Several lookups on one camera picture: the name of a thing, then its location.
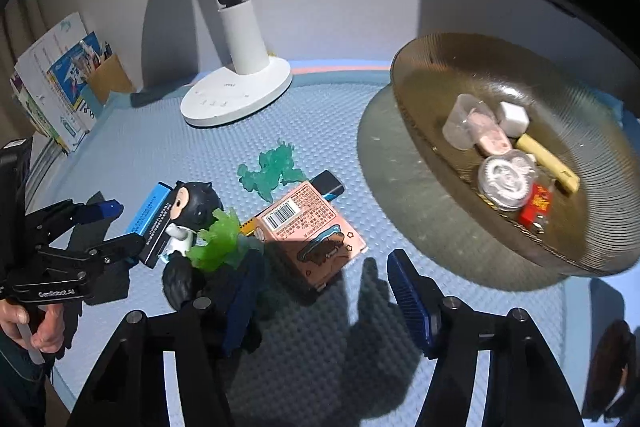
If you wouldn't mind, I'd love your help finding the blue rectangular box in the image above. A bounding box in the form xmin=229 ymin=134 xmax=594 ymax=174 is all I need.
xmin=126 ymin=182 xmax=176 ymax=269

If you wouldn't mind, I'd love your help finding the light green translucent figurine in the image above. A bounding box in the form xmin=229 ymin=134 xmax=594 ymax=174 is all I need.
xmin=186 ymin=209 xmax=264 ymax=273

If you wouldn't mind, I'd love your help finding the pink card box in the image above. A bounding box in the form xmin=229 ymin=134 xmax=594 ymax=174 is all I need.
xmin=254 ymin=181 xmax=368 ymax=291

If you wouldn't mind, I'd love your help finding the dark green translucent figurine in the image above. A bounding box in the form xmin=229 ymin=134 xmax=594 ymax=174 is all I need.
xmin=236 ymin=142 xmax=307 ymax=204

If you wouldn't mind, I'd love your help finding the person's left hand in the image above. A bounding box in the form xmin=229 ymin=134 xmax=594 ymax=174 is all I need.
xmin=0 ymin=298 xmax=68 ymax=355

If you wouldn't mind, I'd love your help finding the red small packet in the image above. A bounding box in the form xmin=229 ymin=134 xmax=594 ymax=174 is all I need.
xmin=518 ymin=183 xmax=553 ymax=235

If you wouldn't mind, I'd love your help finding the stack of booklets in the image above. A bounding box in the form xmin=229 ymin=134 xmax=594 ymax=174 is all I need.
xmin=14 ymin=12 xmax=103 ymax=153

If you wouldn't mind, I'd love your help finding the round silver tin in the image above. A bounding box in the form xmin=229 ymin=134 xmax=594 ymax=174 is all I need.
xmin=477 ymin=150 xmax=538 ymax=211

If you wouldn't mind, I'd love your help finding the pink round candy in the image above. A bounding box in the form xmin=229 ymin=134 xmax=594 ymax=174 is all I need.
xmin=475 ymin=127 xmax=513 ymax=156

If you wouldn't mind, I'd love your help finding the clear plastic cup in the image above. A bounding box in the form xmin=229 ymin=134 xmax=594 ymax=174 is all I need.
xmin=442 ymin=93 xmax=496 ymax=150

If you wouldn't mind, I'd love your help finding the yellow stick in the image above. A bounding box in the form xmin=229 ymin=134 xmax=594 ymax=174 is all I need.
xmin=515 ymin=133 xmax=580 ymax=194

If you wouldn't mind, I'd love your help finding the white desk lamp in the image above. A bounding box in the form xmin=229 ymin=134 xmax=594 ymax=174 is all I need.
xmin=180 ymin=0 xmax=293 ymax=128

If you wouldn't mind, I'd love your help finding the white cube eraser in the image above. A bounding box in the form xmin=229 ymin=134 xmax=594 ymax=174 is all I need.
xmin=496 ymin=101 xmax=529 ymax=138

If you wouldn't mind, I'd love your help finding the amber ribbed glass bowl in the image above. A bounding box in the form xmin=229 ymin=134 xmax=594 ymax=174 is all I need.
xmin=390 ymin=32 xmax=639 ymax=277

